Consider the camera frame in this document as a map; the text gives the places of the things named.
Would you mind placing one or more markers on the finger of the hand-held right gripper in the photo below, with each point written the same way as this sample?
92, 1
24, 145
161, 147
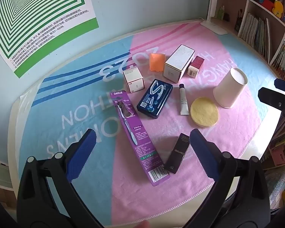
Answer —
273, 97
283, 84

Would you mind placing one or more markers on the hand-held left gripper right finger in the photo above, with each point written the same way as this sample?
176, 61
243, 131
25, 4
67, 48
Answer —
204, 154

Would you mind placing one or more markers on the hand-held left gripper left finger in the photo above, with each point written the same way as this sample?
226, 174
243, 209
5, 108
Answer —
82, 154

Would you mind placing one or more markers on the black lipstick box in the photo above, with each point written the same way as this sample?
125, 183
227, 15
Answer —
177, 154

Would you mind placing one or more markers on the round yellow sponge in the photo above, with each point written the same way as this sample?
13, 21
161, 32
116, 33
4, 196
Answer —
204, 111

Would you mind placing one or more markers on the pale paper cup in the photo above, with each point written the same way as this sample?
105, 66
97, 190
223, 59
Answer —
229, 87

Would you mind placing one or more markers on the white cream tube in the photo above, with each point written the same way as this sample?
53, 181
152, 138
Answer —
184, 99

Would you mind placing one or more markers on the purple toothbrush package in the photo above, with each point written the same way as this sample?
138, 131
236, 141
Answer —
137, 133

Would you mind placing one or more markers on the dark blue gum case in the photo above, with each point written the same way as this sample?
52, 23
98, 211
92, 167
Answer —
154, 98

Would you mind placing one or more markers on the small red box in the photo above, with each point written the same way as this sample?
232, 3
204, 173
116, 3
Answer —
196, 66

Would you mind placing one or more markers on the white cube box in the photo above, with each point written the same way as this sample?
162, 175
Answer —
133, 80

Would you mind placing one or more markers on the tall white carton box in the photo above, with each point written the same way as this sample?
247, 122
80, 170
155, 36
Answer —
178, 61

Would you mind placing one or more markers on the orange sponge block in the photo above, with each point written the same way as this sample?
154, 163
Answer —
157, 63

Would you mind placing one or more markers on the pink storage basket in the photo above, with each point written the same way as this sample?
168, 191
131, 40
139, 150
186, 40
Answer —
279, 156

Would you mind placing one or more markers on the pink and blue printed towel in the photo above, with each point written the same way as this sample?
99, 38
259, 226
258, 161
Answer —
85, 104

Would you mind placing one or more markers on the row of thin magazines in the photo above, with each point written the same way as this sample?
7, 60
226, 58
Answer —
254, 33

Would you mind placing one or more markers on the swirl patterned storage bag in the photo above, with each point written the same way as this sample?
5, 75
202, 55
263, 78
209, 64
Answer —
275, 182

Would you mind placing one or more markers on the yellow duck toy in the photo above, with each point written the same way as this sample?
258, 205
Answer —
278, 7

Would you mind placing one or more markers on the red toy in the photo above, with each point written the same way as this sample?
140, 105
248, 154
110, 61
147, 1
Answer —
267, 2

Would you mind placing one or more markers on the wooden bookshelf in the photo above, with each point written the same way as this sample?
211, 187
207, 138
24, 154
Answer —
250, 6

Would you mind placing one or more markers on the white desk lamp base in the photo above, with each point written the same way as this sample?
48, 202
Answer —
215, 27

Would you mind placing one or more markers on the green striped wall poster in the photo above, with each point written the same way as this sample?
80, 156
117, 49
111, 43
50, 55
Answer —
38, 16

